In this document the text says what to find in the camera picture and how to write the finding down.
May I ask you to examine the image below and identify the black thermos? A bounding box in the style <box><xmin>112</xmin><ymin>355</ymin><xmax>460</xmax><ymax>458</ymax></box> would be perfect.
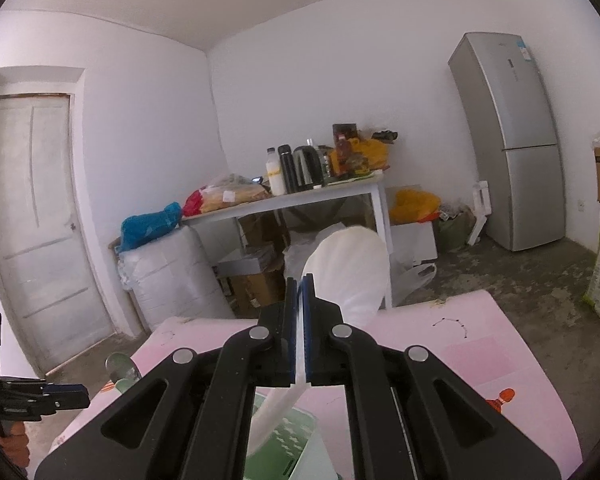
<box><xmin>278</xmin><ymin>144</ymin><xmax>297</xmax><ymax>194</ymax></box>

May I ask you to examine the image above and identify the silver refrigerator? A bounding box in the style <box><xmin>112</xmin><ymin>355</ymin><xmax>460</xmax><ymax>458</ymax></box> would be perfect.
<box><xmin>448</xmin><ymin>32</ymin><xmax>567</xmax><ymax>252</ymax></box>

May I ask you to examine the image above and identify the white table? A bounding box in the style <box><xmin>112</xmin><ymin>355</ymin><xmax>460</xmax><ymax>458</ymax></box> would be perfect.
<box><xmin>180</xmin><ymin>170</ymin><xmax>394</xmax><ymax>311</ymax></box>

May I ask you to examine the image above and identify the white plastic bottle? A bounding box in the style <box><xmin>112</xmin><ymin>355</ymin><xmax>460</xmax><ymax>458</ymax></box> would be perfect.
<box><xmin>265</xmin><ymin>147</ymin><xmax>287</xmax><ymax>196</ymax></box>

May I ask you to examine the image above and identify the yellow plastic bag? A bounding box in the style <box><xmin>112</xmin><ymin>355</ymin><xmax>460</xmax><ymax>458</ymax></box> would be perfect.
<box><xmin>330</xmin><ymin>130</ymin><xmax>392</xmax><ymax>179</ymax></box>

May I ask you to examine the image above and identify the blue plastic bag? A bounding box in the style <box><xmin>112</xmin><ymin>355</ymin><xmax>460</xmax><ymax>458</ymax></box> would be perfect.
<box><xmin>120</xmin><ymin>202</ymin><xmax>184</xmax><ymax>253</ymax></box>

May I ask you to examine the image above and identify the cardboard box grey top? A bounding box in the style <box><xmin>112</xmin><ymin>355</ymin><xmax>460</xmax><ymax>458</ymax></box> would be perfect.
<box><xmin>217</xmin><ymin>243</ymin><xmax>287</xmax><ymax>319</ymax></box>

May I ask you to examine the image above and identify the orange plastic bag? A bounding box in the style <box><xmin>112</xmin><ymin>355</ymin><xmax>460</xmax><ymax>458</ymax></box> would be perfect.
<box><xmin>389</xmin><ymin>189</ymin><xmax>442</xmax><ymax>225</ymax></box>

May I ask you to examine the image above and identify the clear glass jar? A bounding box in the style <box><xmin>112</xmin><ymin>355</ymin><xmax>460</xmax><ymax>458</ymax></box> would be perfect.
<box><xmin>317</xmin><ymin>145</ymin><xmax>334</xmax><ymax>184</ymax></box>

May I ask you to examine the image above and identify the white spoon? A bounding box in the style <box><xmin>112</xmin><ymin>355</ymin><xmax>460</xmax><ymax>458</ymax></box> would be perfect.
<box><xmin>247</xmin><ymin>226</ymin><xmax>388</xmax><ymax>458</ymax></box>

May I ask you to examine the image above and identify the white box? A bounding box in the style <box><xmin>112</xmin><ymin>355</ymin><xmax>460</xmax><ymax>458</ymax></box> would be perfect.
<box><xmin>390</xmin><ymin>221</ymin><xmax>439</xmax><ymax>267</ymax></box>

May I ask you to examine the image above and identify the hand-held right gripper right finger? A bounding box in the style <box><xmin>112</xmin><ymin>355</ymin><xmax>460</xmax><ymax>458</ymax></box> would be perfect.
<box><xmin>302</xmin><ymin>273</ymin><xmax>564</xmax><ymax>480</ymax></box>

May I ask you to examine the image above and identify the mint green utensil holder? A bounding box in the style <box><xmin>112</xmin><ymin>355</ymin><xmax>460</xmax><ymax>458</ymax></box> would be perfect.
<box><xmin>245</xmin><ymin>390</ymin><xmax>341</xmax><ymax>480</ymax></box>

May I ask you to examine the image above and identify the pale green sheet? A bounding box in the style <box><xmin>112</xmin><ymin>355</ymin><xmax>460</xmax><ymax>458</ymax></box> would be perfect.
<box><xmin>327</xmin><ymin>170</ymin><xmax>384</xmax><ymax>187</ymax></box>

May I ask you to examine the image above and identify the red plastic bag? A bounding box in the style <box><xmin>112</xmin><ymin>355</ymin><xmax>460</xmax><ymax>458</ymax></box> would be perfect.
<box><xmin>182</xmin><ymin>189</ymin><xmax>204</xmax><ymax>218</ymax></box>

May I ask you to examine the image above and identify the clear bag of snacks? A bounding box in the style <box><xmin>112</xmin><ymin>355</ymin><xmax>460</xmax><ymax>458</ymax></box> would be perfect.
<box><xmin>200</xmin><ymin>174</ymin><xmax>272</xmax><ymax>214</ymax></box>

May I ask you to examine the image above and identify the pink printed tablecloth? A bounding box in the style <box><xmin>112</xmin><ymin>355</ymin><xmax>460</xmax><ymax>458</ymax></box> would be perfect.
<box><xmin>47</xmin><ymin>289</ymin><xmax>581</xmax><ymax>480</ymax></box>

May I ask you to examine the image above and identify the large white sack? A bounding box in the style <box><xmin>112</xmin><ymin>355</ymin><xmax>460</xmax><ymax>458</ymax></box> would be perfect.
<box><xmin>119</xmin><ymin>225</ymin><xmax>237</xmax><ymax>332</ymax></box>

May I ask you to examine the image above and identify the black electric kettle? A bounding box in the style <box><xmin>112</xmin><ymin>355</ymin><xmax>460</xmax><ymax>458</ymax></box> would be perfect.
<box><xmin>293</xmin><ymin>145</ymin><xmax>324</xmax><ymax>191</ymax></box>

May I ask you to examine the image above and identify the person's left hand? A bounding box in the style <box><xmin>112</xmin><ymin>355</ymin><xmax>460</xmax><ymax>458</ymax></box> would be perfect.
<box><xmin>0</xmin><ymin>421</ymin><xmax>31</xmax><ymax>468</ymax></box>

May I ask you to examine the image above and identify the white woven bag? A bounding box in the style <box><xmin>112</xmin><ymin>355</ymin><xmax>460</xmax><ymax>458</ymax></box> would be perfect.
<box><xmin>283</xmin><ymin>232</ymin><xmax>331</xmax><ymax>282</ymax></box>

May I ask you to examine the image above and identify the white door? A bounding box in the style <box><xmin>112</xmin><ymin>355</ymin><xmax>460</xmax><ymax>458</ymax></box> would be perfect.
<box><xmin>0</xmin><ymin>92</ymin><xmax>117</xmax><ymax>377</ymax></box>

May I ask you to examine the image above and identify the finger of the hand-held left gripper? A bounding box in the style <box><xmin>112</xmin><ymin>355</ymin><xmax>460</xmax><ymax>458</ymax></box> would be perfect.
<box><xmin>1</xmin><ymin>400</ymin><xmax>58</xmax><ymax>421</ymax></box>
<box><xmin>1</xmin><ymin>380</ymin><xmax>91</xmax><ymax>409</ymax></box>

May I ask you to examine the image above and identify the thin white plastic bag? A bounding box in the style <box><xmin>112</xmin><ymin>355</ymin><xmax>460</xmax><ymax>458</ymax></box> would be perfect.
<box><xmin>392</xmin><ymin>262</ymin><xmax>437</xmax><ymax>307</ymax></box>

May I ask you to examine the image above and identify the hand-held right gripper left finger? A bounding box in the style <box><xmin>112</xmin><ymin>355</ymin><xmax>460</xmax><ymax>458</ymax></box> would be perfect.
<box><xmin>34</xmin><ymin>276</ymin><xmax>301</xmax><ymax>480</ymax></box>

